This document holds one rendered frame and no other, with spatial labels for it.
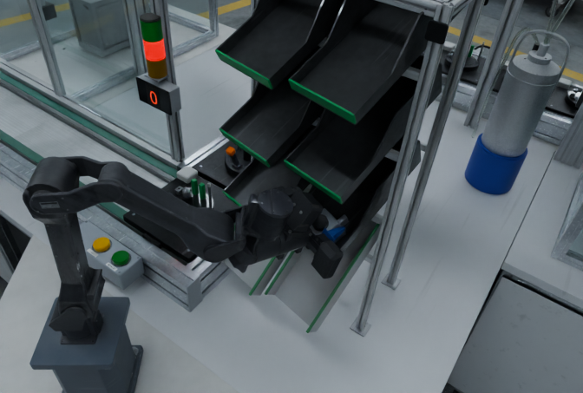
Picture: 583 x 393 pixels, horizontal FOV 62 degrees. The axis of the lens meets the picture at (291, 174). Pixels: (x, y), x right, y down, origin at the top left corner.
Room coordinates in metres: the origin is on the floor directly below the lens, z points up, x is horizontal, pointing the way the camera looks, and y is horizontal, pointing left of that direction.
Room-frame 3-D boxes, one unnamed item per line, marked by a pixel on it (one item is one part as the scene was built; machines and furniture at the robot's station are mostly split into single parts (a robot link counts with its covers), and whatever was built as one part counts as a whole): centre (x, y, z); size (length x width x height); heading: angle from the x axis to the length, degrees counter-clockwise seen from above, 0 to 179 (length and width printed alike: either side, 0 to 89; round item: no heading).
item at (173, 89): (1.11, 0.37, 1.29); 0.12 x 0.05 x 0.25; 58
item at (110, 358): (0.49, 0.38, 0.96); 0.15 x 0.15 x 0.20; 5
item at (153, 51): (1.11, 0.37, 1.33); 0.05 x 0.05 x 0.05
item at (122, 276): (0.78, 0.46, 0.93); 0.21 x 0.07 x 0.06; 58
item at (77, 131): (1.09, 0.51, 0.91); 0.84 x 0.28 x 0.10; 58
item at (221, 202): (0.91, 0.27, 0.96); 0.24 x 0.24 x 0.02; 58
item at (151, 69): (1.11, 0.37, 1.28); 0.05 x 0.05 x 0.05
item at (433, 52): (0.82, -0.10, 1.26); 0.36 x 0.21 x 0.80; 58
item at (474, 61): (1.89, -0.68, 1.01); 0.24 x 0.24 x 0.13; 58
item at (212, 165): (1.13, 0.13, 1.01); 0.24 x 0.24 x 0.13; 58
